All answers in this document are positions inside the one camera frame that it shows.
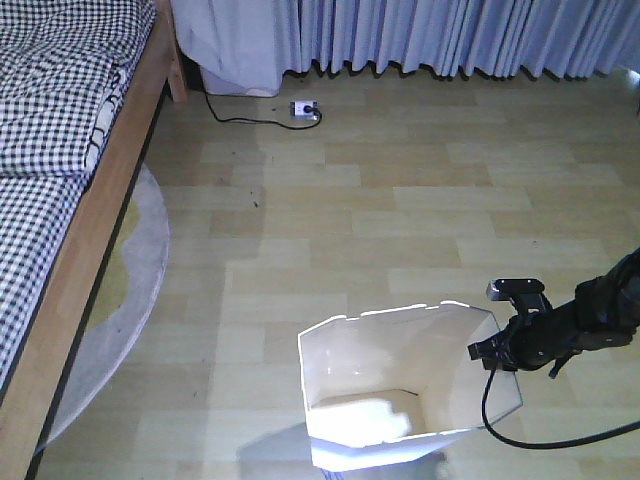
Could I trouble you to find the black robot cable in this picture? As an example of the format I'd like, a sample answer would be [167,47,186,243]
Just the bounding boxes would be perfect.
[481,367,640,449]

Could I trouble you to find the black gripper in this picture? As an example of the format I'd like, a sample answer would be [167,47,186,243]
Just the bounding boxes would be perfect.
[468,297,580,373]

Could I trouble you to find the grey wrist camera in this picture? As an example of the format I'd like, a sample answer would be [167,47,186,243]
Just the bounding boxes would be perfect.
[486,278,545,301]

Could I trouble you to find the black floor power cable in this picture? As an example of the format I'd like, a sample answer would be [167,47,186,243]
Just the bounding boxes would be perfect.
[201,87,324,131]

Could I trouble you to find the grey pleated curtain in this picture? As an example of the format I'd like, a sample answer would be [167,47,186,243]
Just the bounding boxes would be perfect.
[275,1,639,78]

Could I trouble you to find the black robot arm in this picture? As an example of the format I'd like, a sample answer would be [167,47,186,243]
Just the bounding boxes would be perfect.
[468,251,639,378]

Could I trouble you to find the grey round rug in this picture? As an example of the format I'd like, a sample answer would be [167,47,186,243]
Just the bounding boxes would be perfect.
[35,166,170,453]

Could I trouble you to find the white sheer curtain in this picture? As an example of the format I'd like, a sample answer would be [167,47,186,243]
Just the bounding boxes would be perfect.
[171,0,301,98]

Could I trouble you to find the wooden bed frame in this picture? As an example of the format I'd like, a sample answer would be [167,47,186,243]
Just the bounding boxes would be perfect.
[1,1,186,479]

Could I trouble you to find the black white checkered bedding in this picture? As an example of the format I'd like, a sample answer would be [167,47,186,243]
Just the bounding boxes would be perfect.
[1,1,156,375]

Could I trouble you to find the white floor socket box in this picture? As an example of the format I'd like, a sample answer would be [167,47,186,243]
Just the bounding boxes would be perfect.
[289,100,322,121]

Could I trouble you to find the white paper trash bin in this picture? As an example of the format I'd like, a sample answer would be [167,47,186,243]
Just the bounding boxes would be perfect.
[297,300,523,472]

